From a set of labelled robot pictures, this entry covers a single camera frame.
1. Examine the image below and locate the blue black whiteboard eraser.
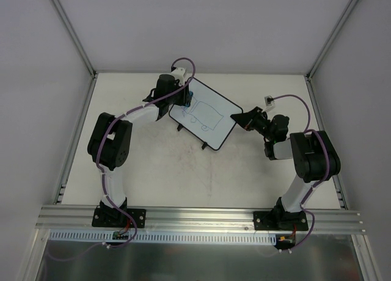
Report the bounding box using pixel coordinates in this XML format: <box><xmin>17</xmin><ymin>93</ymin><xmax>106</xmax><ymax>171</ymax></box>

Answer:
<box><xmin>184</xmin><ymin>91</ymin><xmax>193</xmax><ymax>108</ymax></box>

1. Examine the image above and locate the white whiteboard black frame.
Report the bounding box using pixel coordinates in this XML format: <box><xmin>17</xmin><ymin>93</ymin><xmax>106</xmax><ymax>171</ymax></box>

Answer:
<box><xmin>169</xmin><ymin>78</ymin><xmax>243</xmax><ymax>151</ymax></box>

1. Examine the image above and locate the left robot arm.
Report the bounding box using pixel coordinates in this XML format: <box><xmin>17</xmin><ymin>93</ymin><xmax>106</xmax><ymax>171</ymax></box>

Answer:
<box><xmin>87</xmin><ymin>67</ymin><xmax>192</xmax><ymax>228</ymax></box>

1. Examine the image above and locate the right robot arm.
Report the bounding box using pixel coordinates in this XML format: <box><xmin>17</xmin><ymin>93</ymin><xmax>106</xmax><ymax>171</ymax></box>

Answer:
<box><xmin>231</xmin><ymin>107</ymin><xmax>341</xmax><ymax>231</ymax></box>

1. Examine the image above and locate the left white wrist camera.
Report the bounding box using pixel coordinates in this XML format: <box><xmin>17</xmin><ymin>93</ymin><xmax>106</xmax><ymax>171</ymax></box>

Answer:
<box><xmin>170</xmin><ymin>67</ymin><xmax>186</xmax><ymax>86</ymax></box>

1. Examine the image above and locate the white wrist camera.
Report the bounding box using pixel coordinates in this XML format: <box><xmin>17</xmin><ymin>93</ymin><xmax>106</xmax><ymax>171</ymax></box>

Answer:
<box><xmin>263</xmin><ymin>95</ymin><xmax>275</xmax><ymax>112</ymax></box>
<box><xmin>170</xmin><ymin>67</ymin><xmax>186</xmax><ymax>86</ymax></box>

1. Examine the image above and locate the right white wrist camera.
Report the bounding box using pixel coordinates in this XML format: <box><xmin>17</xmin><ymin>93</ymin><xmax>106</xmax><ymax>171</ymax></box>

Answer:
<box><xmin>263</xmin><ymin>95</ymin><xmax>275</xmax><ymax>112</ymax></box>

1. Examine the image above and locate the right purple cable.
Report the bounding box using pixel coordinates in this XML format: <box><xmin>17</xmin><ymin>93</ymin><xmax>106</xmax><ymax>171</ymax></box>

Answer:
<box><xmin>270</xmin><ymin>94</ymin><xmax>332</xmax><ymax>254</ymax></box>

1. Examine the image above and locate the purple cable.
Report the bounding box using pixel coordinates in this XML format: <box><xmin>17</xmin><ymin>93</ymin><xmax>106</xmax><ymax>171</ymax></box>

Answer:
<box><xmin>270</xmin><ymin>94</ymin><xmax>332</xmax><ymax>254</ymax></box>
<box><xmin>94</xmin><ymin>57</ymin><xmax>196</xmax><ymax>250</ymax></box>

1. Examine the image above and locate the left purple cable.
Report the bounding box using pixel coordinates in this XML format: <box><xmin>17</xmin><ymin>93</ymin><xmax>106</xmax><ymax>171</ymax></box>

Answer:
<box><xmin>94</xmin><ymin>57</ymin><xmax>196</xmax><ymax>250</ymax></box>

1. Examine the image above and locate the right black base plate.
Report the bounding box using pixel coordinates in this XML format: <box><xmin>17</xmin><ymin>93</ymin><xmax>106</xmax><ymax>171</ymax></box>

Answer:
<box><xmin>253</xmin><ymin>210</ymin><xmax>309</xmax><ymax>232</ymax></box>

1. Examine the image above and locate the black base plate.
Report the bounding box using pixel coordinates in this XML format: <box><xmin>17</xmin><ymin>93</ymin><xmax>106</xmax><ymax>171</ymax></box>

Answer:
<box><xmin>92</xmin><ymin>206</ymin><xmax>146</xmax><ymax>228</ymax></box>
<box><xmin>253</xmin><ymin>210</ymin><xmax>309</xmax><ymax>232</ymax></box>

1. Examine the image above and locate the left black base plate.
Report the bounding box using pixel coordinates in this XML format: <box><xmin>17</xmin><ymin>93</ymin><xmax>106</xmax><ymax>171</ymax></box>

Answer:
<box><xmin>92</xmin><ymin>206</ymin><xmax>146</xmax><ymax>228</ymax></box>

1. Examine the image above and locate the left aluminium frame post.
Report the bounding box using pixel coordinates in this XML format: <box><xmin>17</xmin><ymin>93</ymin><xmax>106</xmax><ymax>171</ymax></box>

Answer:
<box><xmin>49</xmin><ymin>0</ymin><xmax>96</xmax><ymax>78</ymax></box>

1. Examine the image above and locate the aluminium frame post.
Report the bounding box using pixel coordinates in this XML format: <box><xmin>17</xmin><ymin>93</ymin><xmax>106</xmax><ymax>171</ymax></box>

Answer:
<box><xmin>306</xmin><ymin>0</ymin><xmax>360</xmax><ymax>80</ymax></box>
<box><xmin>49</xmin><ymin>0</ymin><xmax>96</xmax><ymax>78</ymax></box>

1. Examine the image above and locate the white slotted cable duct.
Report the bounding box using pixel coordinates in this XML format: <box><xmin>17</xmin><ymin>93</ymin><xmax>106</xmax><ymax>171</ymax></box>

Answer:
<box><xmin>48</xmin><ymin>229</ymin><xmax>277</xmax><ymax>246</ymax></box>

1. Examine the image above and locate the right aluminium frame post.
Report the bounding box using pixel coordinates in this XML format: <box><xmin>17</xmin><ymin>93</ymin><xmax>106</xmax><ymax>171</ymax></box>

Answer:
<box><xmin>306</xmin><ymin>0</ymin><xmax>360</xmax><ymax>80</ymax></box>

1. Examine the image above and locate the aluminium mounting rail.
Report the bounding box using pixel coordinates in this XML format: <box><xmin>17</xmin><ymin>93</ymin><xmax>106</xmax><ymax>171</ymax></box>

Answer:
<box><xmin>35</xmin><ymin>205</ymin><xmax>367</xmax><ymax>235</ymax></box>

